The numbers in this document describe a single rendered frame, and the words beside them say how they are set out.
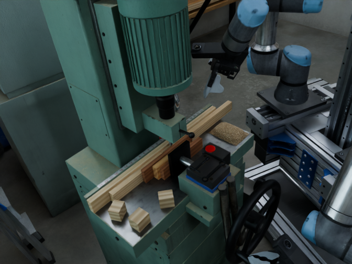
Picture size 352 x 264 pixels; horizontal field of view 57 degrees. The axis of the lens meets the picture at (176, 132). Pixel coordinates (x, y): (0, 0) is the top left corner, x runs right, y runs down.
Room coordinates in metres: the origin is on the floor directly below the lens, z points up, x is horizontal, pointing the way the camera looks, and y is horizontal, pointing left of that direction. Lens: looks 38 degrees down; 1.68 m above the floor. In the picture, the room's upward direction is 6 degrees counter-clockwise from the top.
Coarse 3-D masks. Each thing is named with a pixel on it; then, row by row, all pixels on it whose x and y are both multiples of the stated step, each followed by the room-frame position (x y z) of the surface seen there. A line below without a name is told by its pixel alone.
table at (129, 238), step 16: (208, 128) 0.97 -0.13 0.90; (224, 144) 0.87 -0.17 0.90; (240, 144) 0.87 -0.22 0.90; (192, 160) 0.81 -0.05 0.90; (176, 176) 0.74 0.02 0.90; (144, 192) 0.69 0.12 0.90; (176, 192) 0.68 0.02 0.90; (240, 192) 0.69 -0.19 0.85; (128, 208) 0.63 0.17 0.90; (144, 208) 0.63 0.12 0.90; (176, 208) 0.62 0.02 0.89; (192, 208) 0.63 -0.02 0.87; (112, 224) 0.58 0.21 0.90; (128, 224) 0.58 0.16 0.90; (160, 224) 0.57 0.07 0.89; (208, 224) 0.58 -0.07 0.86; (128, 240) 0.52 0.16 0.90; (144, 240) 0.53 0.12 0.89
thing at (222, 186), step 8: (232, 176) 0.65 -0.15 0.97; (224, 184) 0.62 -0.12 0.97; (232, 184) 0.63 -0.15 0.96; (224, 192) 0.60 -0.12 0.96; (232, 192) 0.63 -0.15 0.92; (224, 200) 0.60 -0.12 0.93; (232, 200) 0.63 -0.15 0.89; (224, 208) 0.60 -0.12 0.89; (232, 208) 0.64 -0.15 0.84; (224, 216) 0.61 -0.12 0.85; (232, 216) 0.64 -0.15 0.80; (224, 224) 0.61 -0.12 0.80; (224, 232) 0.61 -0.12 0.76; (240, 232) 0.64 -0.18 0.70; (240, 240) 0.64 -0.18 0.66
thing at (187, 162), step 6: (186, 144) 0.79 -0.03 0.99; (174, 150) 0.76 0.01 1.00; (180, 150) 0.77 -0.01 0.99; (186, 150) 0.79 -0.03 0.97; (168, 156) 0.75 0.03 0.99; (174, 156) 0.75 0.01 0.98; (180, 156) 0.77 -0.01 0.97; (186, 156) 0.79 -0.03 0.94; (174, 162) 0.75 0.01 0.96; (180, 162) 0.76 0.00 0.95; (186, 162) 0.74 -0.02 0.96; (192, 162) 0.74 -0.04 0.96; (174, 168) 0.75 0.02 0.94; (180, 168) 0.76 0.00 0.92; (174, 174) 0.74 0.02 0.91
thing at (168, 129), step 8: (144, 112) 0.88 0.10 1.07; (152, 112) 0.88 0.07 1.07; (176, 112) 0.87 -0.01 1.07; (144, 120) 0.88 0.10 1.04; (152, 120) 0.85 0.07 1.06; (160, 120) 0.83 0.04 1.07; (168, 120) 0.82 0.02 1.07; (176, 120) 0.82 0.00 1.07; (184, 120) 0.83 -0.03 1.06; (152, 128) 0.85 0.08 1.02; (160, 128) 0.83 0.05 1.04; (168, 128) 0.80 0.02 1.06; (176, 128) 0.80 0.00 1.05; (184, 128) 0.83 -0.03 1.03; (160, 136) 0.83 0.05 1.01; (168, 136) 0.80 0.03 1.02; (176, 136) 0.80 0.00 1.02
